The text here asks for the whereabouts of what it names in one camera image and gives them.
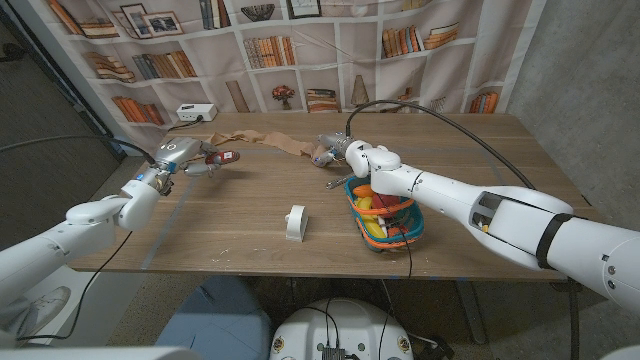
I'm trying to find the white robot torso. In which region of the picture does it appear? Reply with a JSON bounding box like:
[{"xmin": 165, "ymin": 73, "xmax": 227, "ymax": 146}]
[{"xmin": 268, "ymin": 298, "xmax": 415, "ymax": 360}]

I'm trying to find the blue stool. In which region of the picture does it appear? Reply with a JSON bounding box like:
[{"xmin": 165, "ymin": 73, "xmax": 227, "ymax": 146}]
[{"xmin": 154, "ymin": 274, "xmax": 274, "ymax": 360}]

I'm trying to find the black torso cable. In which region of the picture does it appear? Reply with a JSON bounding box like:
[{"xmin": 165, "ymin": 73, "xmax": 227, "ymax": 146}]
[{"xmin": 292, "ymin": 298, "xmax": 341, "ymax": 351}]

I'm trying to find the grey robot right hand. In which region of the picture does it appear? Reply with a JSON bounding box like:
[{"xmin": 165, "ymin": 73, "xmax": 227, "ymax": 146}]
[{"xmin": 310, "ymin": 131, "xmax": 356, "ymax": 168}]

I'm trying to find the grey metal table leg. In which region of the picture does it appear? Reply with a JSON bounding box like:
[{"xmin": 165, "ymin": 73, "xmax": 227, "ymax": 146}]
[{"xmin": 452, "ymin": 279, "xmax": 489, "ymax": 346}]

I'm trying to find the red toy tomato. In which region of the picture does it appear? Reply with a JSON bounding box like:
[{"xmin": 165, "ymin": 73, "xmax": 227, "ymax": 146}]
[{"xmin": 371, "ymin": 192, "xmax": 401, "ymax": 212}]

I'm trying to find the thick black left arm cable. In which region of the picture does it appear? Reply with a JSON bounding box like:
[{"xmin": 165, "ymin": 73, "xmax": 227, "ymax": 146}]
[{"xmin": 0, "ymin": 133, "xmax": 157, "ymax": 165}]

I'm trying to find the black power box cable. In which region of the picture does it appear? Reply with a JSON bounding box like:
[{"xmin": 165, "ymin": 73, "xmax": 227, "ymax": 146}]
[{"xmin": 167, "ymin": 117, "xmax": 204, "ymax": 132}]

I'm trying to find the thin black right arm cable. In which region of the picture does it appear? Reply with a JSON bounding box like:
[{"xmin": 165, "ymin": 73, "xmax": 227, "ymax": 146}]
[{"xmin": 374, "ymin": 192, "xmax": 414, "ymax": 360}]

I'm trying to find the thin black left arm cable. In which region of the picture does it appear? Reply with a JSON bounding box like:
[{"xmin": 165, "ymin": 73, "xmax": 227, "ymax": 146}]
[{"xmin": 14, "ymin": 229, "xmax": 134, "ymax": 342}]

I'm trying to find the printed bookshelf backdrop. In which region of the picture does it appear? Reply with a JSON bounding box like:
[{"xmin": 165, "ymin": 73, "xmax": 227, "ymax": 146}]
[{"xmin": 9, "ymin": 0, "xmax": 549, "ymax": 156}]

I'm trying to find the person in grey trousers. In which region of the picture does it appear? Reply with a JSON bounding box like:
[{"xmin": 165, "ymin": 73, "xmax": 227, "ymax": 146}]
[{"xmin": 0, "ymin": 284, "xmax": 72, "ymax": 331}]

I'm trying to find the teal basket with orange handles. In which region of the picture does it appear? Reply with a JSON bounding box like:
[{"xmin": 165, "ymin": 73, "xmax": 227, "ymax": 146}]
[{"xmin": 343, "ymin": 174, "xmax": 426, "ymax": 252}]

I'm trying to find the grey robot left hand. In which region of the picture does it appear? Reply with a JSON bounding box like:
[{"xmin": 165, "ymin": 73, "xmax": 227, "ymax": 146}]
[{"xmin": 147, "ymin": 136, "xmax": 224, "ymax": 179}]

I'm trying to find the white power box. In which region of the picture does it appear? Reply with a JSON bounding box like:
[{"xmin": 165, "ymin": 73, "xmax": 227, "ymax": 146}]
[{"xmin": 175, "ymin": 103, "xmax": 219, "ymax": 123}]

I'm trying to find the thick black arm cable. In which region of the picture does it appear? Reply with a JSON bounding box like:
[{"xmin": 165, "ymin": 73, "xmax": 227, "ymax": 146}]
[
  {"xmin": 344, "ymin": 99, "xmax": 537, "ymax": 191},
  {"xmin": 0, "ymin": 133, "xmax": 157, "ymax": 165}
]

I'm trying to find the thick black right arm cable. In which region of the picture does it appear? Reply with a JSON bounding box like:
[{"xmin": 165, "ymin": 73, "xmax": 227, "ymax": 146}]
[{"xmin": 344, "ymin": 99, "xmax": 537, "ymax": 191}]

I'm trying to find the yellow toy banana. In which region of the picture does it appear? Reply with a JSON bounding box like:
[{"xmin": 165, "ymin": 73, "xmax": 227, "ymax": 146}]
[{"xmin": 362, "ymin": 217, "xmax": 387, "ymax": 240}]

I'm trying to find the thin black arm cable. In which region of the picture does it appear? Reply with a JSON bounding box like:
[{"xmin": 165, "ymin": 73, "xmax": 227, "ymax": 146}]
[
  {"xmin": 374, "ymin": 192, "xmax": 414, "ymax": 360},
  {"xmin": 14, "ymin": 229, "xmax": 134, "ymax": 342}
]

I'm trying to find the dark grey partition panel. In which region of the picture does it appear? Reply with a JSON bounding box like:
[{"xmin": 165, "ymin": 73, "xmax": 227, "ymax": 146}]
[{"xmin": 0, "ymin": 7, "xmax": 127, "ymax": 251}]

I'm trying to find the tan adhesive wrap roll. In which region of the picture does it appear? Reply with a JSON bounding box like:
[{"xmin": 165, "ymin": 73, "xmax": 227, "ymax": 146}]
[{"xmin": 192, "ymin": 128, "xmax": 329, "ymax": 166}]

